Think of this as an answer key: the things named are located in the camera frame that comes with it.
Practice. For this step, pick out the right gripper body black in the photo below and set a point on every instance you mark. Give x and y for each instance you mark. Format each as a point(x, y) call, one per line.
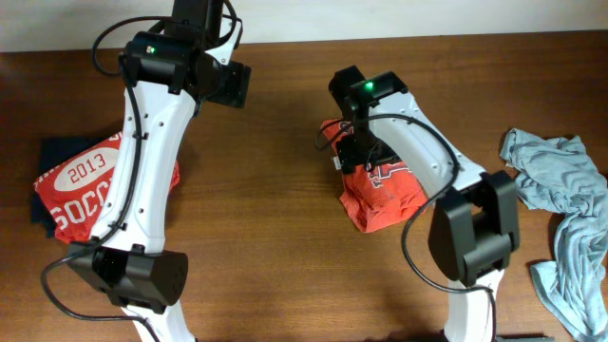
point(363, 146)

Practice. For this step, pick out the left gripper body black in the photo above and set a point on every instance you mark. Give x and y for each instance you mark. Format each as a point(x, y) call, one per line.
point(233, 85)

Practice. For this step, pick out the plain orange-red t-shirt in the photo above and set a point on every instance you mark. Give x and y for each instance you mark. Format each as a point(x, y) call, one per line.
point(388, 195)

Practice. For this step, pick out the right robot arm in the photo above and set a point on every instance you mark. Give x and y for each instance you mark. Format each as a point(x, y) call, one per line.
point(474, 229)

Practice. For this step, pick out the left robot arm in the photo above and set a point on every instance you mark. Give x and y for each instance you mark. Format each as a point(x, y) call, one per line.
point(169, 72)

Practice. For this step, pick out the folded red soccer shirt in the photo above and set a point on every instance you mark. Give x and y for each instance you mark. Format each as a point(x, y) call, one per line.
point(74, 191)

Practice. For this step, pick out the light blue crumpled shirt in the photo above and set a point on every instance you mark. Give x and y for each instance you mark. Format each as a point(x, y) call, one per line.
point(557, 175)

